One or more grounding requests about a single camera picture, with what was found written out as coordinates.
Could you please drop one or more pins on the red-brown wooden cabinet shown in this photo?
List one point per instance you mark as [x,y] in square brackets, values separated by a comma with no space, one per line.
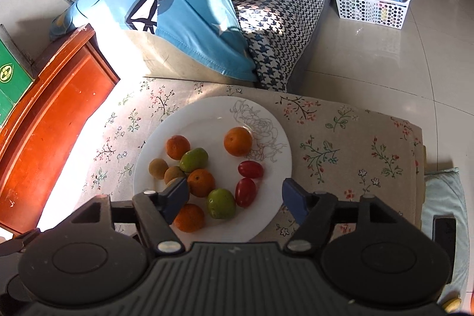
[55,116]

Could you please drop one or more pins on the orange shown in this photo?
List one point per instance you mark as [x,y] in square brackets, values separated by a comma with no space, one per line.
[177,147]
[201,182]
[238,141]
[189,218]

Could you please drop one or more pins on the green jujube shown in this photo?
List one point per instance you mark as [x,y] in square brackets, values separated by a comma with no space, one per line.
[221,204]
[193,159]

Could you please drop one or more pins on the green cardboard box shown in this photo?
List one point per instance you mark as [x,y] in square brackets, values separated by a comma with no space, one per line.
[13,79]

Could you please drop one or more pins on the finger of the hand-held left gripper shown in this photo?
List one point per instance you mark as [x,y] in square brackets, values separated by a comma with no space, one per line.
[18,244]

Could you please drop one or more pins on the floral table cloth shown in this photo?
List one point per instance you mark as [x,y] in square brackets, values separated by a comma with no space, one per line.
[333,171]

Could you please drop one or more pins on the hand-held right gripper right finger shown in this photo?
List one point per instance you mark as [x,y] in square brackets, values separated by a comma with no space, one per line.
[294,198]

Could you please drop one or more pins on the houndstooth sofa cover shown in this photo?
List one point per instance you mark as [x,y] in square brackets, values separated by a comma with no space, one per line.
[281,12]

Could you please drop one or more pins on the black phone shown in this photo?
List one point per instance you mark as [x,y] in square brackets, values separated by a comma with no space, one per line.
[444,238]

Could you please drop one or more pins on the small yellow item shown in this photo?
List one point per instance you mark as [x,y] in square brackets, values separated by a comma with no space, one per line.
[452,305]

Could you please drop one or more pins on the white plastic basket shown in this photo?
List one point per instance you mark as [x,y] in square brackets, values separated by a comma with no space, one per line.
[370,10]

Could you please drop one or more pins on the white plate with flower print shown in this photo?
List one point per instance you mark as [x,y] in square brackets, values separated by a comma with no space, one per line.
[207,123]

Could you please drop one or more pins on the blue cloth cover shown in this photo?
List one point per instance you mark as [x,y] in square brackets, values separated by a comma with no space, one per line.
[185,5]

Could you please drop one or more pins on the red cherry tomato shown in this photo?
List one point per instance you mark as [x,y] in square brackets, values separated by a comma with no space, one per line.
[250,169]
[245,192]

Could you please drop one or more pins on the brown longan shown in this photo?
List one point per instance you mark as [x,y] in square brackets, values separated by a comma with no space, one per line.
[173,174]
[158,167]

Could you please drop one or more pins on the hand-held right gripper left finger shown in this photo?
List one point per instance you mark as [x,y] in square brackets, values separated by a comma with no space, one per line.
[174,198]

